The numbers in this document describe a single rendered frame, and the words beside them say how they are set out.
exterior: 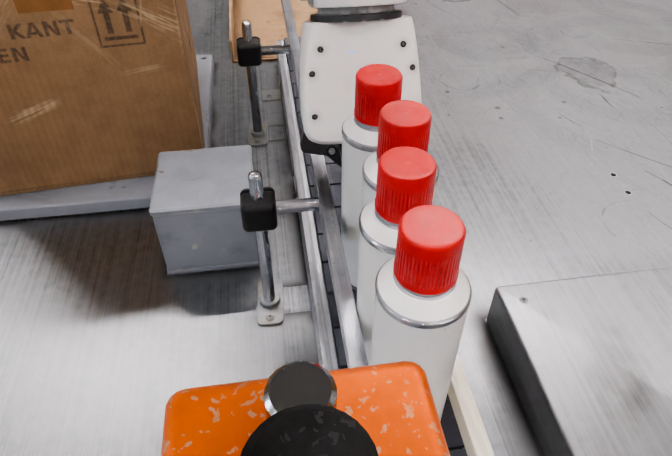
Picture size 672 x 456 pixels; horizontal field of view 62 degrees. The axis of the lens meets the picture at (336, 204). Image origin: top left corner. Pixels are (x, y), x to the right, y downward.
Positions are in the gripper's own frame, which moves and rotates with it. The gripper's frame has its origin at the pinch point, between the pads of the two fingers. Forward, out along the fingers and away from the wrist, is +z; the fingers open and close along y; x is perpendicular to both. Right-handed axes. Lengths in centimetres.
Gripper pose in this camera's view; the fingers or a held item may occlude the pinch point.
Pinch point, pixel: (361, 189)
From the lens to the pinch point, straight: 51.9
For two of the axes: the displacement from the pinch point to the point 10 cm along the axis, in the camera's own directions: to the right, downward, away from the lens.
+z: 0.5, 9.3, 3.7
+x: -1.3, -3.6, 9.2
